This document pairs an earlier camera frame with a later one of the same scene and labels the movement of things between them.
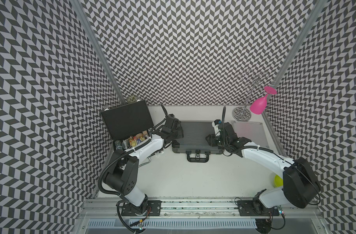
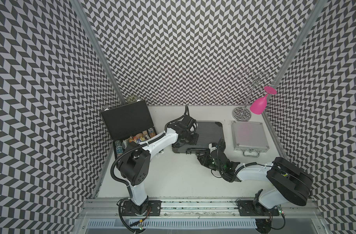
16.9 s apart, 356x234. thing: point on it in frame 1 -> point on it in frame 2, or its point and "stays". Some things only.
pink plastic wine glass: x=258 y=107 stays
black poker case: x=194 y=144 stays
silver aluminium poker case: x=253 y=131 stays
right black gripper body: x=218 y=141 -> x=208 y=162
